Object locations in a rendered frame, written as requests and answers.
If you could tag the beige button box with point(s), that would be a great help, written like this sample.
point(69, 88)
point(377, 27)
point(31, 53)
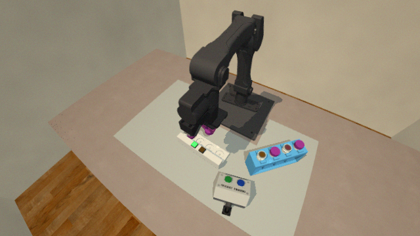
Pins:
point(232, 191)

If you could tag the blue rectangular tube holder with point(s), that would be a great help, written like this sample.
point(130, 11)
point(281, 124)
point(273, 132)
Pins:
point(255, 167)

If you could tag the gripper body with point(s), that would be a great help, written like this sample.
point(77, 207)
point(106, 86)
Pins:
point(221, 116)

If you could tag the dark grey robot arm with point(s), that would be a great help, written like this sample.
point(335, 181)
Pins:
point(210, 65)

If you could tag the cream long bar with two dark lamps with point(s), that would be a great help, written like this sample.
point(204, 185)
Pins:
point(207, 150)

